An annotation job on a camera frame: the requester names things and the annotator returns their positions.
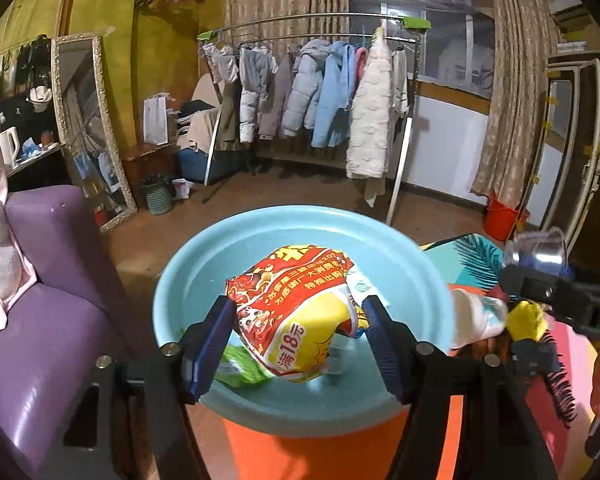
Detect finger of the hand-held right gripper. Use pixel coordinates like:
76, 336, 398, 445
510, 339, 564, 376
499, 264, 560, 315

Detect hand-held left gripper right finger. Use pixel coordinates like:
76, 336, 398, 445
361, 294, 561, 480

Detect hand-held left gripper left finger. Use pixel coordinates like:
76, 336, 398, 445
55, 294, 239, 480

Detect clear plastic bag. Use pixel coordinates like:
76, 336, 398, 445
502, 227, 573, 281

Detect green packet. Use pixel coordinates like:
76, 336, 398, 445
215, 345, 276, 388

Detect white paper cup blue print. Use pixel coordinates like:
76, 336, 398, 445
447, 287, 510, 350

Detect light blue plastic basin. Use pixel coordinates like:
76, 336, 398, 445
152, 205, 456, 438

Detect red yellow snack packet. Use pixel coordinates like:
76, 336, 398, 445
225, 244, 368, 383

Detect red plastic bucket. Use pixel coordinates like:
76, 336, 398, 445
482, 191, 521, 242

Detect colourful leaf print tablecloth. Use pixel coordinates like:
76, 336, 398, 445
222, 232, 600, 480

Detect dark brown wardrobe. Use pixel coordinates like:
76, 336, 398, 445
522, 57, 600, 261

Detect green ribbed waste bin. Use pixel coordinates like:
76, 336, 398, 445
140, 174, 175, 216

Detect purple sofa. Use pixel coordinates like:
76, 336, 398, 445
0, 185, 151, 480

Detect metal clothes rack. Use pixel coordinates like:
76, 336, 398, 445
197, 12, 428, 226

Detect blue storage bag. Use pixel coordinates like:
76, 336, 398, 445
177, 147, 216, 183

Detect low wooden table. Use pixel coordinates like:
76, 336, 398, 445
122, 142, 178, 196

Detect pile of folded clothes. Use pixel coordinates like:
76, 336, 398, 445
177, 100, 223, 153

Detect pale pink blanket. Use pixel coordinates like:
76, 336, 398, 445
0, 112, 38, 356

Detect white paper bag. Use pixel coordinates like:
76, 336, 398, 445
143, 92, 170, 145

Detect white fleece coat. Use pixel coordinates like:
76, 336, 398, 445
346, 35, 396, 181

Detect beige striped garment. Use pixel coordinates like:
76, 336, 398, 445
392, 47, 411, 116

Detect gold framed mirror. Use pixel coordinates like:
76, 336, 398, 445
51, 34, 138, 233

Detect mauve coat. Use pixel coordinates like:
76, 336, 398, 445
257, 52, 296, 141

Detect black shelf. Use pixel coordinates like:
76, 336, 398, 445
0, 142, 66, 191

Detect light blue jacket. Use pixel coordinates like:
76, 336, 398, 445
311, 42, 356, 148

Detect beige round board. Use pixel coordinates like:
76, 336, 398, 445
192, 72, 226, 111

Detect grey snow pants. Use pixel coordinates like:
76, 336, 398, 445
237, 47, 278, 143

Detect window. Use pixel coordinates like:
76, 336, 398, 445
347, 0, 496, 101

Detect cardboard boxes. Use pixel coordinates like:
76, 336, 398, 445
555, 5, 600, 53

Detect grey-blue puffer jacket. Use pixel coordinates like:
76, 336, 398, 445
280, 39, 331, 138

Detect pale lilac top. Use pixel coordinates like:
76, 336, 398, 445
202, 42, 241, 86

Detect white electric kettle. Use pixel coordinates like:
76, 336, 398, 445
0, 126, 21, 168

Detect black hanging bags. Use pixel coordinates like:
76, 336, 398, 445
15, 35, 53, 91

